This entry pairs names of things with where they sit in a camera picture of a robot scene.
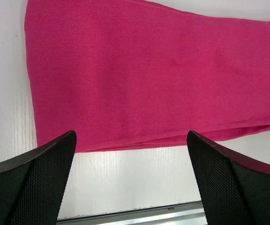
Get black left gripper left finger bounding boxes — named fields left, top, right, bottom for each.
left=0, top=130, right=77, bottom=225

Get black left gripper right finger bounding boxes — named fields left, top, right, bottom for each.
left=186, top=131, right=270, bottom=225

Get pink trousers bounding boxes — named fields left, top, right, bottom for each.
left=24, top=0, right=270, bottom=152

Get aluminium front rail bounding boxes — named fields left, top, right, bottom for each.
left=57, top=202, right=207, bottom=225

